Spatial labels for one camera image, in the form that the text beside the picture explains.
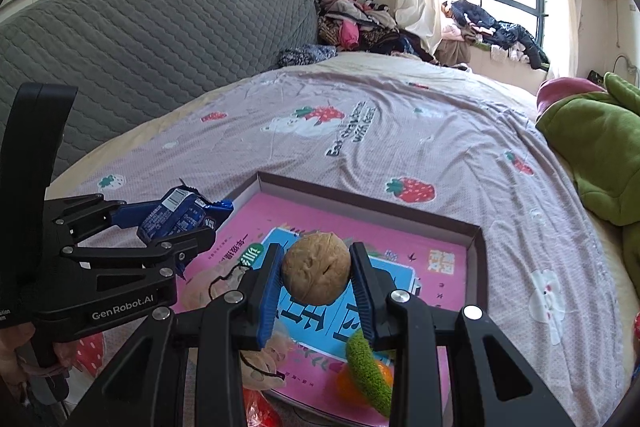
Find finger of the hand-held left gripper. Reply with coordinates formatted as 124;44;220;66
59;227;217;282
47;194;151;248

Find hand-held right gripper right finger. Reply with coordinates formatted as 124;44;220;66
348;242;576;427

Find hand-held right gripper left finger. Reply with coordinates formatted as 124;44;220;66
65;243;286;427

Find blue snack packet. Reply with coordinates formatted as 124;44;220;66
136;179;234;244

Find walnut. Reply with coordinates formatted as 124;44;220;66
281;230;351;308

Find green fuzzy scrunchie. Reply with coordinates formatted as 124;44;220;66
346;329;396;418

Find grey cardboard box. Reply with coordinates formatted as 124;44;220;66
177;171;488;427

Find person's left hand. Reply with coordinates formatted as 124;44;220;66
0;324;76;390

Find pink book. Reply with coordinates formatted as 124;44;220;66
175;192;473;427

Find small orange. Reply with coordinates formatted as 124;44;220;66
335;359;393;404

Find red wrapped egg toy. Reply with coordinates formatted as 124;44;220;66
242;387;282;427

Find grey quilted headboard cover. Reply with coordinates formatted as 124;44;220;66
0;0;321;198

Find strawberry printed bedsheet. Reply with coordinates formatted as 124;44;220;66
45;57;640;427

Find pile of clothes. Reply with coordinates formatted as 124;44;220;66
277;0;441;68

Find green fleece blanket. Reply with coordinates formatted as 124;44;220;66
535;72;640;228

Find red pillow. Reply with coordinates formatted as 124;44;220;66
536;77;608;118

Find dark clothes on windowsill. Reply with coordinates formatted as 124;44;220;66
440;0;551;70

